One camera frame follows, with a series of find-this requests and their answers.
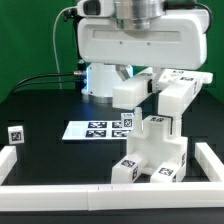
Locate white workspace border frame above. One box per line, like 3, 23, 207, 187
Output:
0, 146, 224, 212

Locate white thin camera cable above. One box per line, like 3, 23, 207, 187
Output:
52, 5, 78, 90

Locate white chair back frame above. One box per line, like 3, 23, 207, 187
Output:
112, 68, 213, 117

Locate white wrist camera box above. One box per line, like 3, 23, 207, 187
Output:
77, 0, 115, 17

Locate black camera on stand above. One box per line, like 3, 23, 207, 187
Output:
63, 9, 86, 91

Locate white marker sheet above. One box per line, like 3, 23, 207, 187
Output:
62, 120, 132, 140

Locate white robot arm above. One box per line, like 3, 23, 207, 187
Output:
77, 0, 212, 101

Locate black cables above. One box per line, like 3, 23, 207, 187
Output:
9, 70, 88, 96

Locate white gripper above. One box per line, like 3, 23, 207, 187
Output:
78, 10, 208, 93

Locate grey corrugated arm cable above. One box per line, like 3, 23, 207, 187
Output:
163, 1, 214, 34

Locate white chair seat part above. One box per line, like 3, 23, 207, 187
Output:
126, 107, 188, 178

